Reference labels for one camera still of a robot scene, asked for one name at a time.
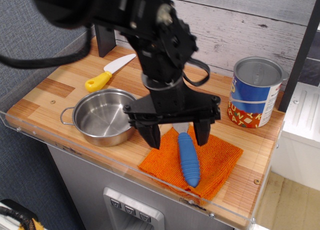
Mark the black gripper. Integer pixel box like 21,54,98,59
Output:
123,79,221,149

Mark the blue handled metal fork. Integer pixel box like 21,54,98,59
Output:
172,123,201,188

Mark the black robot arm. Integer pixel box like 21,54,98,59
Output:
34,0,221,148

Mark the stainless steel pot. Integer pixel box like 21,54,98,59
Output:
60,89,137,147

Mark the orange knitted cloth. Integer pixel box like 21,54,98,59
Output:
139,127,243,200

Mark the blue soup can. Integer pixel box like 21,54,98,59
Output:
227,56,289,128

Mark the grey toy fridge cabinet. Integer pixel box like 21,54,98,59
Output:
49,146,232,230

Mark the white ridged side object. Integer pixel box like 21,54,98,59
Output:
271,82,320,190

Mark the clear acrylic table guard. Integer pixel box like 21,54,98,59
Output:
0,39,285,230

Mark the yellow black object bottom left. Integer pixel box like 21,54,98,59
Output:
0,199,45,230

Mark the yellow handled white toy knife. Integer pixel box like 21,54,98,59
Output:
84,54,136,93

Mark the black left vertical post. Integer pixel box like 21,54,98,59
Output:
94,24,117,57

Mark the black vertical post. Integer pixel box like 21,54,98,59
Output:
94,24,117,57
278,0,320,112

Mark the black braided cable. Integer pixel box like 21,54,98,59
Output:
0,25,92,69

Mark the black right vertical post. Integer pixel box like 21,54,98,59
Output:
278,0,320,112

